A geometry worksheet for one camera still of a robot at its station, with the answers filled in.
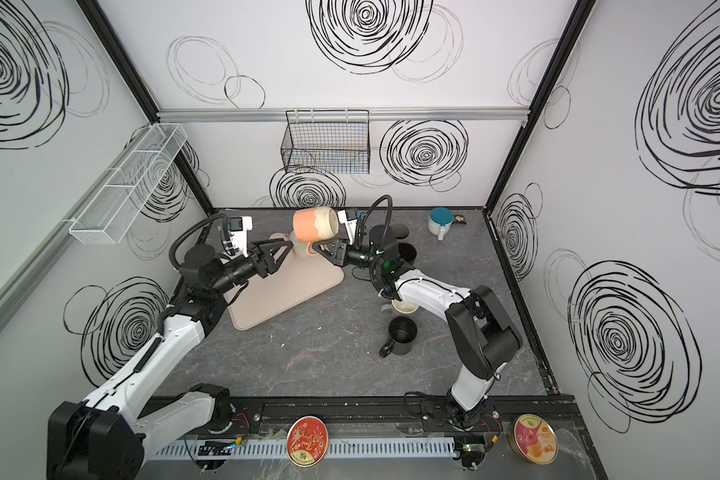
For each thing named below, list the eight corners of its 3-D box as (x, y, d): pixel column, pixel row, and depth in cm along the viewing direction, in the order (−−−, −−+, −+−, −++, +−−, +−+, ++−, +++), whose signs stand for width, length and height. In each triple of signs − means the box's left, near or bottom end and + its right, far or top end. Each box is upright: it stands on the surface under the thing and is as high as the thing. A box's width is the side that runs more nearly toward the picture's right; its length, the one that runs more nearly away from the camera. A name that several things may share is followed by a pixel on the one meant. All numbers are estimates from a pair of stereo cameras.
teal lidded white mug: (420, 230, 115) (423, 218, 110) (435, 214, 121) (438, 203, 116) (440, 241, 112) (443, 230, 107) (454, 224, 117) (458, 213, 112)
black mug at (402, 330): (379, 357, 85) (380, 345, 78) (378, 328, 91) (379, 315, 83) (414, 357, 85) (419, 345, 78) (411, 328, 91) (415, 315, 84)
